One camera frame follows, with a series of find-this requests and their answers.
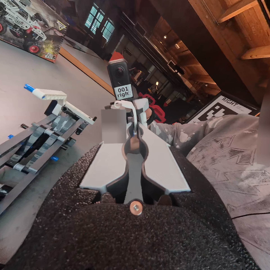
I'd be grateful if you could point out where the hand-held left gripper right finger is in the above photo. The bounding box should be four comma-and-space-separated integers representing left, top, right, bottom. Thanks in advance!
137, 122, 191, 194

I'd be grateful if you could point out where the toy truck box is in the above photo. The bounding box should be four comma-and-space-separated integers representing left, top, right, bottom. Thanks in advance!
0, 0, 69, 64

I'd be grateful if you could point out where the grey table orange edge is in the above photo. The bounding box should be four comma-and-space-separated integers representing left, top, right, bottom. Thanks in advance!
59, 36, 115, 96

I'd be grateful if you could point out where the orange plastic object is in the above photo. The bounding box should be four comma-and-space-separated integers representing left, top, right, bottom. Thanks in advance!
109, 51, 124, 62

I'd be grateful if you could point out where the red plastic object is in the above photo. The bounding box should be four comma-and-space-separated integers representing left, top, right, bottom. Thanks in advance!
138, 93, 167, 124

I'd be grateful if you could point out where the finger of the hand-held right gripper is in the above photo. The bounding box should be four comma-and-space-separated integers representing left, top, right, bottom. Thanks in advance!
132, 98, 149, 128

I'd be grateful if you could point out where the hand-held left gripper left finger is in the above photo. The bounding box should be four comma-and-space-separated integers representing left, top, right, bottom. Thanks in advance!
79, 135, 130, 193

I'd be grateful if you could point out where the person's right forearm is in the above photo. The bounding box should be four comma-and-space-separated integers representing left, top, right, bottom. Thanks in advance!
150, 114, 260, 153

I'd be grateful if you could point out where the paned window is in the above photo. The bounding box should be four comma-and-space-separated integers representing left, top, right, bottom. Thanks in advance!
84, 5, 105, 35
101, 19, 115, 46

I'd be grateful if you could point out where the black white marker board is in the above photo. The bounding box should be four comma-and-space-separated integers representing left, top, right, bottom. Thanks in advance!
186, 91, 260, 125

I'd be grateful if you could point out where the grey black toy chassis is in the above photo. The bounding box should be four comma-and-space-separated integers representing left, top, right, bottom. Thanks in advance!
0, 83, 98, 214

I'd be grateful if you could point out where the grey desk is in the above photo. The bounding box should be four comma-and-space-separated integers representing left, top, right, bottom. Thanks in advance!
0, 40, 127, 264

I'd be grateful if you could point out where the white spotted toy panel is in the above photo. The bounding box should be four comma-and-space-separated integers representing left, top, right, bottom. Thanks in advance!
114, 100, 136, 136

